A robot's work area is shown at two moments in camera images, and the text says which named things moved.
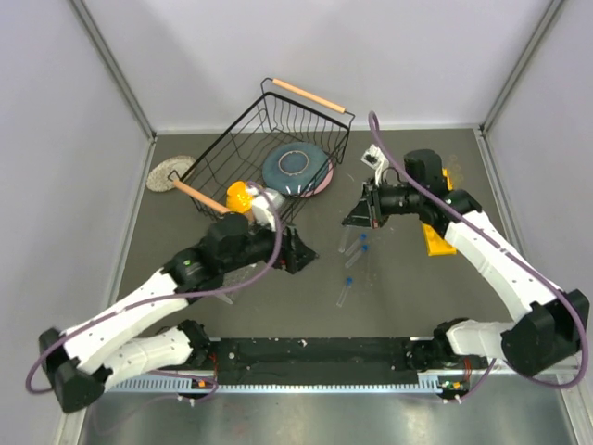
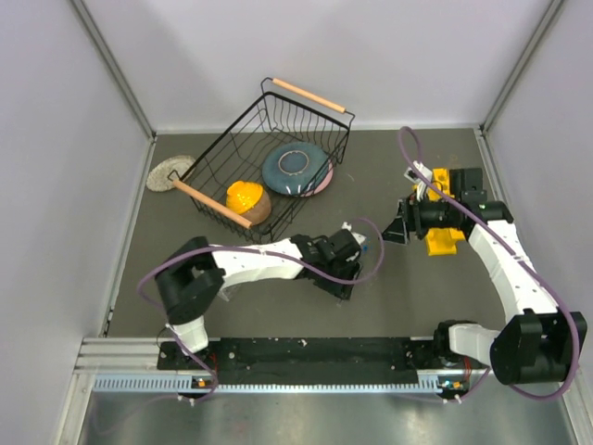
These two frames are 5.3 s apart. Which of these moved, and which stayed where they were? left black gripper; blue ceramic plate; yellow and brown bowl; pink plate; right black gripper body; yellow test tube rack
Moved: left black gripper; right black gripper body
Stayed: yellow test tube rack; blue ceramic plate; yellow and brown bowl; pink plate
